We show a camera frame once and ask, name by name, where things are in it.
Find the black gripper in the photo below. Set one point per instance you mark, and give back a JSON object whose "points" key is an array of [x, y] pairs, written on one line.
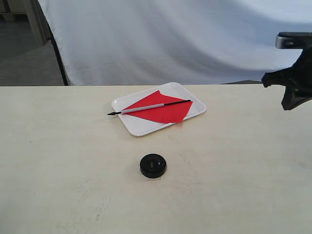
{"points": [[296, 79]]}

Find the red flag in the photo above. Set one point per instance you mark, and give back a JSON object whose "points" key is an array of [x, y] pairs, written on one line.
{"points": [[159, 108]]}

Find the black round flag base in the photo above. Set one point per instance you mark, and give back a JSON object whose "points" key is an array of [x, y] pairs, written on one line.
{"points": [[153, 166]]}

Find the white plastic tray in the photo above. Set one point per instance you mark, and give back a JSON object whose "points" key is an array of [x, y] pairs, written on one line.
{"points": [[139, 127]]}

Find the white backdrop cloth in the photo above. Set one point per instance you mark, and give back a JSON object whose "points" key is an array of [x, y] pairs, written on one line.
{"points": [[137, 42]]}

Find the black backdrop stand pole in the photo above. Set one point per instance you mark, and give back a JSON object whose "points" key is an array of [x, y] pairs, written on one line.
{"points": [[58, 57]]}

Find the wooden furniture in background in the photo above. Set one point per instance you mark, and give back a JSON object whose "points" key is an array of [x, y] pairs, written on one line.
{"points": [[11, 9]]}

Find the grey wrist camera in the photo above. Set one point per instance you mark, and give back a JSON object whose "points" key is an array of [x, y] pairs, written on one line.
{"points": [[293, 40]]}

